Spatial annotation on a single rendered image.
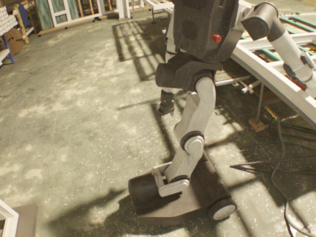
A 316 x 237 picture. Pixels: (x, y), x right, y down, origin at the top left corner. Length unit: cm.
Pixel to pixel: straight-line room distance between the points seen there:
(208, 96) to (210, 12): 43
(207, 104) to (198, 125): 15
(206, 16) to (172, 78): 33
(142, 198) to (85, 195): 62
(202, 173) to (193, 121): 57
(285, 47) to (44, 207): 200
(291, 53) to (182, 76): 48
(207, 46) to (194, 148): 59
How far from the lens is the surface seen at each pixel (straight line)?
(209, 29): 91
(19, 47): 676
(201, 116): 124
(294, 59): 102
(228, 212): 170
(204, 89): 111
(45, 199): 216
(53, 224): 198
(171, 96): 139
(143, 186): 149
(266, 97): 232
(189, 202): 159
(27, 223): 204
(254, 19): 91
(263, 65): 142
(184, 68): 104
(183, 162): 142
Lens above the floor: 152
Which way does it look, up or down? 36 degrees down
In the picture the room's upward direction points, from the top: 8 degrees counter-clockwise
